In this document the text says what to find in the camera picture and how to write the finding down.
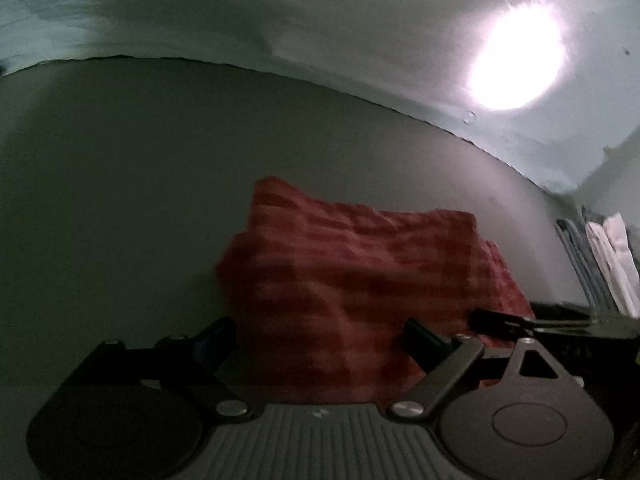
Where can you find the red striped cloth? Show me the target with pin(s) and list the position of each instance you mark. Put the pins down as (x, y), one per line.
(345, 280)

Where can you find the light blue printed wall sheet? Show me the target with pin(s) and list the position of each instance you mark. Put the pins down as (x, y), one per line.
(310, 15)

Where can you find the folded grey cloth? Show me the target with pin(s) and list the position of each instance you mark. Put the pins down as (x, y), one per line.
(580, 265)

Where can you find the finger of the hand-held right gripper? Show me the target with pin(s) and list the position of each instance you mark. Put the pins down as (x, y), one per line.
(500, 321)

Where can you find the folded white cloth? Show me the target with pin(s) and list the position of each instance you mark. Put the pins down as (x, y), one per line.
(616, 265)

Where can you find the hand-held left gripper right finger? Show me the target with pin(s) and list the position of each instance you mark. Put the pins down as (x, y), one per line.
(419, 336)

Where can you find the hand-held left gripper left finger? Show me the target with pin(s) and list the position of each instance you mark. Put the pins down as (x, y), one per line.
(216, 336)

